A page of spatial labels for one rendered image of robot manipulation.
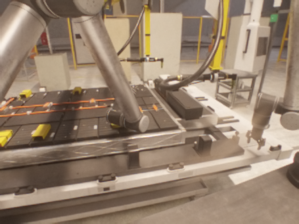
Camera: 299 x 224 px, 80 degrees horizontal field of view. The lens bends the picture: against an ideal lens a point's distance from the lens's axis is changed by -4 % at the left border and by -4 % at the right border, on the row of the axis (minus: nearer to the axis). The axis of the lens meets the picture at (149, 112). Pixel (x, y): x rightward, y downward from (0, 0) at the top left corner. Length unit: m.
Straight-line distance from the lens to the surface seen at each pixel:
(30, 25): 0.83
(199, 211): 0.97
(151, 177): 1.19
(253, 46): 3.94
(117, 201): 1.67
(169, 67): 6.21
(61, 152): 1.30
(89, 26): 0.74
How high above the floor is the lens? 1.66
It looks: 24 degrees down
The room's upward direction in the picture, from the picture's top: straight up
